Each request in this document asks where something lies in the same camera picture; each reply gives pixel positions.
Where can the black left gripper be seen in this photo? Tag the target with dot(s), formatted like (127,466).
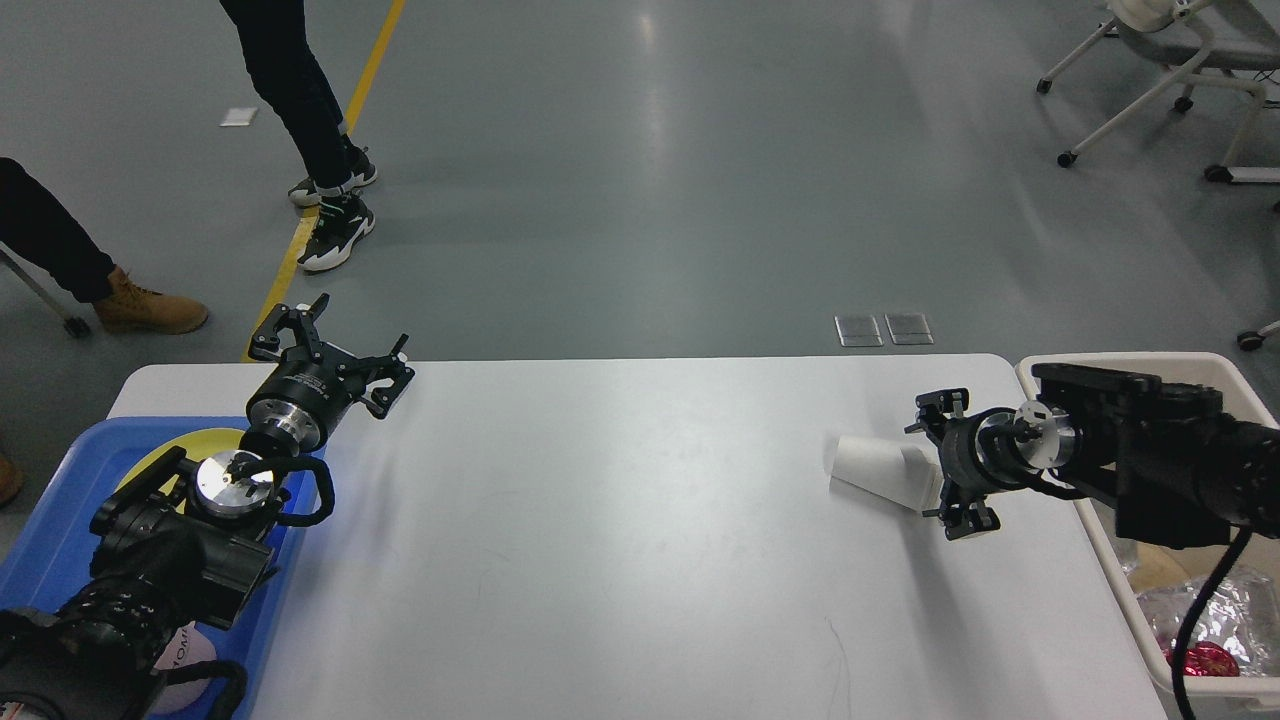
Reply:
(309,392)

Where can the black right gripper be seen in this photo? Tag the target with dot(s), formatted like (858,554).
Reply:
(970,470)

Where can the yellow plate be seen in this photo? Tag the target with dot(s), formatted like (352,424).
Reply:
(198,445)

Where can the aluminium foil piece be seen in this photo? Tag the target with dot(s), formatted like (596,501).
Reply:
(1127,554)

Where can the crushed red soda can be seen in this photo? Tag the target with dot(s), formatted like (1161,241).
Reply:
(1206,658)

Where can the brown paper napkin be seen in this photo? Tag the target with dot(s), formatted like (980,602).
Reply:
(1156,568)

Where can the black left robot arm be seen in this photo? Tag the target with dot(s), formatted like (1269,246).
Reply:
(185,541)

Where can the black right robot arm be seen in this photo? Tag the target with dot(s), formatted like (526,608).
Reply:
(1175,467)

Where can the black green sneaker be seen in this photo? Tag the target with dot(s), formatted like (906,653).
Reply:
(342,220)

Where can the right floor outlet cover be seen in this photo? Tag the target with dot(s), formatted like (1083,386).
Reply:
(909,329)

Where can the floor outlet cover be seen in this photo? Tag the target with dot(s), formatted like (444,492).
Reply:
(909,329)
(858,331)

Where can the left floor outlet cover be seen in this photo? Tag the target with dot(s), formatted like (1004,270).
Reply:
(858,331)

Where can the seated person black shoe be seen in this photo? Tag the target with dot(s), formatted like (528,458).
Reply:
(304,194)

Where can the tan work boot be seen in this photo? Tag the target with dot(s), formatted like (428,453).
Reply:
(131,308)

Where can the grey chair leg caster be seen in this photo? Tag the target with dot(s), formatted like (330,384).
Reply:
(74,325)

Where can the black trouser leg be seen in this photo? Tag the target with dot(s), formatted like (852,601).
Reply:
(36,226)

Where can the pink mug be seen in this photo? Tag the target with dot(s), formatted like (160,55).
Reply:
(187,647)

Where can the blue plastic tray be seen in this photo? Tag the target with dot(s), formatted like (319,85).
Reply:
(50,561)

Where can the white office chair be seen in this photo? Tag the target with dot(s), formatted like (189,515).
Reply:
(1197,43)

